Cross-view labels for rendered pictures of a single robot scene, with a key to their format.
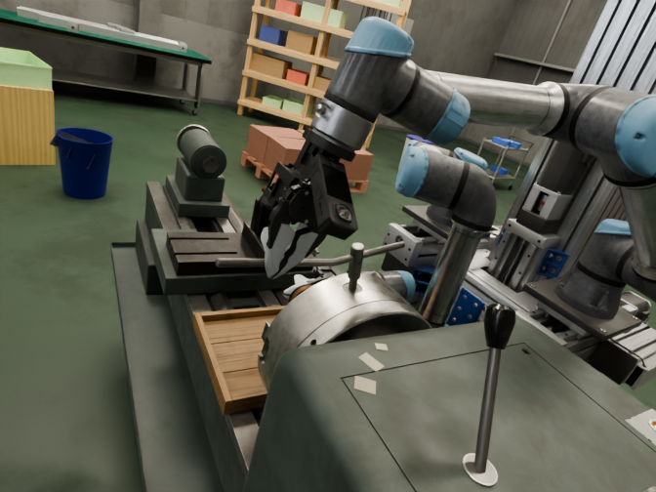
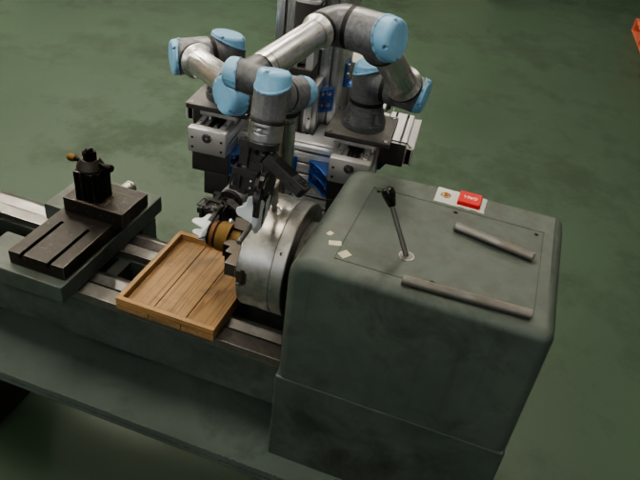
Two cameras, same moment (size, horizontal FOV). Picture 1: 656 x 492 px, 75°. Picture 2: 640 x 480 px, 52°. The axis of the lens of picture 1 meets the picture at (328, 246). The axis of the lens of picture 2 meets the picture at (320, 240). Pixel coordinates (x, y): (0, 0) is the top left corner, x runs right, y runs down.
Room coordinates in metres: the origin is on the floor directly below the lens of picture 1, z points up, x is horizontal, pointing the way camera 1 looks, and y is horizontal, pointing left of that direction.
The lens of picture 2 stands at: (-0.47, 0.74, 2.15)
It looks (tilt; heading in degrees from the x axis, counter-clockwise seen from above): 36 degrees down; 319
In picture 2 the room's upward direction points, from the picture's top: 7 degrees clockwise
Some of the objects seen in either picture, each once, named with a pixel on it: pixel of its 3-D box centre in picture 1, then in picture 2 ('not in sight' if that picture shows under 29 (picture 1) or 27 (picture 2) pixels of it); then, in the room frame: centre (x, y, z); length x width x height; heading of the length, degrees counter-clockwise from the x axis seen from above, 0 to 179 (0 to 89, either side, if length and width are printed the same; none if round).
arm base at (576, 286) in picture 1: (593, 286); (365, 110); (1.04, -0.69, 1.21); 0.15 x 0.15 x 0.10
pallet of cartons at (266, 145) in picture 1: (308, 159); not in sight; (5.19, 0.52, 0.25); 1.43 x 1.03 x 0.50; 126
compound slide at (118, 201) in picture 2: (266, 242); (102, 204); (1.20, 0.19, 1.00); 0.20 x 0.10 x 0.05; 34
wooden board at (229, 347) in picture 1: (278, 348); (195, 281); (0.86, 0.05, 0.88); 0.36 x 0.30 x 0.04; 124
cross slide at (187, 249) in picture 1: (242, 251); (83, 226); (1.19, 0.26, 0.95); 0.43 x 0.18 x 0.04; 124
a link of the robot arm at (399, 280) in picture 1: (391, 286); not in sight; (0.99, -0.19, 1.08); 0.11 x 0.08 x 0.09; 123
